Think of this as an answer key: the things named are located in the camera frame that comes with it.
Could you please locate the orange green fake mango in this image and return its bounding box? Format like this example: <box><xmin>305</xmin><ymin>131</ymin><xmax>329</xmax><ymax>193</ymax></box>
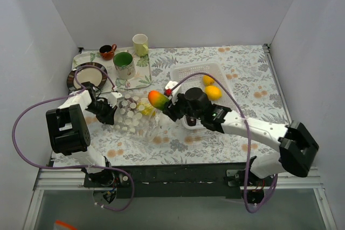
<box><xmin>148</xmin><ymin>90</ymin><xmax>169</xmax><ymax>111</ymax></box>

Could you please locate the orange fake fruit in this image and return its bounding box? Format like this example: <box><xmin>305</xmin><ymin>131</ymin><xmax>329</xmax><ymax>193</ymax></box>
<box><xmin>205</xmin><ymin>85</ymin><xmax>222</xmax><ymax>101</ymax></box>

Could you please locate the yellow fake lemon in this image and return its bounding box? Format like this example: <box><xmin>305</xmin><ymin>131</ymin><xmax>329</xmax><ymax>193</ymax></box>
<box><xmin>203</xmin><ymin>75</ymin><xmax>215</xmax><ymax>86</ymax></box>

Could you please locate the polka dot zip top bag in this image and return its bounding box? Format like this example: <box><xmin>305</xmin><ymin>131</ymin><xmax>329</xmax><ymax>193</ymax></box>
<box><xmin>113</xmin><ymin>92</ymin><xmax>161</xmax><ymax>141</ymax></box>

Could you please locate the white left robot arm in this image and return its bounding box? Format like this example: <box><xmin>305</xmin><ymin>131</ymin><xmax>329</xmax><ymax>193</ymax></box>
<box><xmin>46</xmin><ymin>82</ymin><xmax>123</xmax><ymax>187</ymax></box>

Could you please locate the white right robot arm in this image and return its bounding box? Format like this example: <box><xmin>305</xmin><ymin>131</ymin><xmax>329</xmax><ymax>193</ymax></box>
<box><xmin>163</xmin><ymin>87</ymin><xmax>319</xmax><ymax>186</ymax></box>

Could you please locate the white perforated plastic basket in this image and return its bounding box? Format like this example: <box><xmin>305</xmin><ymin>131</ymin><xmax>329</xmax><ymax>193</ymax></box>
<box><xmin>169</xmin><ymin>61</ymin><xmax>233</xmax><ymax>131</ymax></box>

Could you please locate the black rimmed ceramic plate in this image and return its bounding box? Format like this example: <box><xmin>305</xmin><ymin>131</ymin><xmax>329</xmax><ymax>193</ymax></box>
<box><xmin>66</xmin><ymin>62</ymin><xmax>107</xmax><ymax>92</ymax></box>

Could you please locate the floral tablecloth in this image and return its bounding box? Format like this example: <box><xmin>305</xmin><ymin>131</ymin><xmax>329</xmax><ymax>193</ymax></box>
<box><xmin>85</xmin><ymin>45</ymin><xmax>289</xmax><ymax>166</ymax></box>

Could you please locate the floral serving tray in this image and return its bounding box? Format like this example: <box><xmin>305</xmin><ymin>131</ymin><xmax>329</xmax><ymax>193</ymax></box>
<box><xmin>72</xmin><ymin>47</ymin><xmax>154</xmax><ymax>93</ymax></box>

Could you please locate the green inside floral mug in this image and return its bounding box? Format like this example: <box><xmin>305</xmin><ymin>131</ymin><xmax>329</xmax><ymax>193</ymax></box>
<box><xmin>113</xmin><ymin>52</ymin><xmax>135</xmax><ymax>80</ymax></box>

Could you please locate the brown small teacup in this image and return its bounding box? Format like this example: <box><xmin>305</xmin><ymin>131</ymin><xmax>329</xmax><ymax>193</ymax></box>
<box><xmin>99</xmin><ymin>44</ymin><xmax>117</xmax><ymax>60</ymax></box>

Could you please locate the pale yellow mug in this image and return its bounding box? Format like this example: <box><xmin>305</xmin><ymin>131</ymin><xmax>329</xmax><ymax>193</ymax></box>
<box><xmin>132</xmin><ymin>34</ymin><xmax>149</xmax><ymax>57</ymax></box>

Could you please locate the orange tipped object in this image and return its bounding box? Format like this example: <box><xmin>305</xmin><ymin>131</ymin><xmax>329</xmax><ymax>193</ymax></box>
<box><xmin>53</xmin><ymin>220</ymin><xmax>72</xmax><ymax>230</ymax></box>

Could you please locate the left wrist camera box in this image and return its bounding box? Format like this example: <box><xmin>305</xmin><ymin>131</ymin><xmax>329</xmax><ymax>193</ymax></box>
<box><xmin>106</xmin><ymin>92</ymin><xmax>123</xmax><ymax>108</ymax></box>

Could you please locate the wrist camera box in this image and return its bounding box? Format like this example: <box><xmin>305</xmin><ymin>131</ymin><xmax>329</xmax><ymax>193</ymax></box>
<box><xmin>164</xmin><ymin>81</ymin><xmax>181</xmax><ymax>104</ymax></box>
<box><xmin>106</xmin><ymin>92</ymin><xmax>123</xmax><ymax>108</ymax></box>

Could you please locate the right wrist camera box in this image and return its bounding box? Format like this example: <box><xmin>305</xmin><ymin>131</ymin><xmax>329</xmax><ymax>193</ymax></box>
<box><xmin>164</xmin><ymin>81</ymin><xmax>181</xmax><ymax>104</ymax></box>

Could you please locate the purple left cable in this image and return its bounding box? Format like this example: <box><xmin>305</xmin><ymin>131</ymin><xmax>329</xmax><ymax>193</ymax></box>
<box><xmin>11</xmin><ymin>65</ymin><xmax>135</xmax><ymax>211</ymax></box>

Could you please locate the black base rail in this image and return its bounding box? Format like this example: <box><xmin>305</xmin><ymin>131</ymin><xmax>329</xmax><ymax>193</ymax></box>
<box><xmin>84</xmin><ymin>163</ymin><xmax>245</xmax><ymax>204</ymax></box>

